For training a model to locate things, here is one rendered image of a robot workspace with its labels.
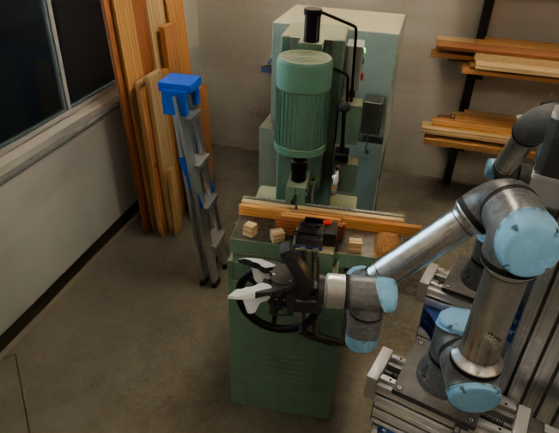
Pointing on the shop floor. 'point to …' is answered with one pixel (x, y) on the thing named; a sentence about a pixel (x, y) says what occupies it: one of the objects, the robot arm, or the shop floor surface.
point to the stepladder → (190, 82)
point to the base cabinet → (282, 362)
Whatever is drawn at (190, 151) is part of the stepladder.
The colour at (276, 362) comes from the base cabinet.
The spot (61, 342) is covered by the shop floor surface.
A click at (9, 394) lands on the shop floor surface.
